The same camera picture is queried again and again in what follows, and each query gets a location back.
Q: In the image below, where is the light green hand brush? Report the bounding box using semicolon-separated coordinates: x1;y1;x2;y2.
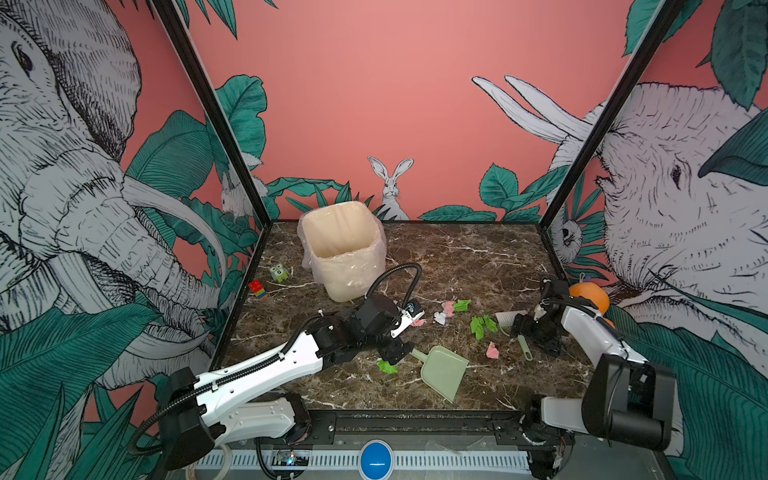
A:
494;310;533;361

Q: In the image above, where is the light green dustpan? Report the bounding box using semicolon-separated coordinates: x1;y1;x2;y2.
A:
410;346;469;403

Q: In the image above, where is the beige trash bin with liner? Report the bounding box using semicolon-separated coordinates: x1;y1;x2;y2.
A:
297;201;387;303

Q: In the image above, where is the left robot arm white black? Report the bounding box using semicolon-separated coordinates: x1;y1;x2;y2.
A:
127;294;424;471

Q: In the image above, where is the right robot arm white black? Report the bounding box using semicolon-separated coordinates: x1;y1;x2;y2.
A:
511;295;676;451

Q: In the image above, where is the green paper scrap lower left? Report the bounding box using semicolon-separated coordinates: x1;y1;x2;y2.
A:
377;360;398;375

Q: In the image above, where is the green paper scrap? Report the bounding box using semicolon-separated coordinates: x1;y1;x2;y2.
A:
470;317;485;341
377;360;398;375
453;300;471;312
483;315;498;333

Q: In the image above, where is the pink paper scrap lower right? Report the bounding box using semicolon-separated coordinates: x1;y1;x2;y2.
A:
486;342;500;359

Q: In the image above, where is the green paper scrap right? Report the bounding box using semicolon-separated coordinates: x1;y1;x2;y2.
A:
483;315;498;333

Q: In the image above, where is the green paper scrap centre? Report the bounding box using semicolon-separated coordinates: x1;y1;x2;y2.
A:
470;317;485;341

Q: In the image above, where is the green paper scrap upper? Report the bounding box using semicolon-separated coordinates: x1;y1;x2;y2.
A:
453;300;471;312

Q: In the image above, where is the small green frog toy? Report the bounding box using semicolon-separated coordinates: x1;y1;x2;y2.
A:
269;264;290;284

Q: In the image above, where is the red blue toy block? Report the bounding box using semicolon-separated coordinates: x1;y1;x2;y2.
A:
248;280;268;299

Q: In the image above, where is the coiled clear tube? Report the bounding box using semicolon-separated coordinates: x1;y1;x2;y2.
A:
184;445;234;480

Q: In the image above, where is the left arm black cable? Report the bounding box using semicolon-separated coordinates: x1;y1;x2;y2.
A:
365;262;424;310

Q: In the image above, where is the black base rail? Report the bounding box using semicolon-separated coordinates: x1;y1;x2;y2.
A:
173;409;655;448

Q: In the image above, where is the white slotted cable duct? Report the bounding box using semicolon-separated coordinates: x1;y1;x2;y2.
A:
185;449;532;475

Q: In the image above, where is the right black frame post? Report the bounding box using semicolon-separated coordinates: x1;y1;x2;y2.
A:
538;0;686;232

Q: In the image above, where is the black frame post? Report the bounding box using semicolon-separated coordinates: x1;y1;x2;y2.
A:
149;0;272;228
538;0;686;232

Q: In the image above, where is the left black frame post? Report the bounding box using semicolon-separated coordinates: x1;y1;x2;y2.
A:
149;0;272;228

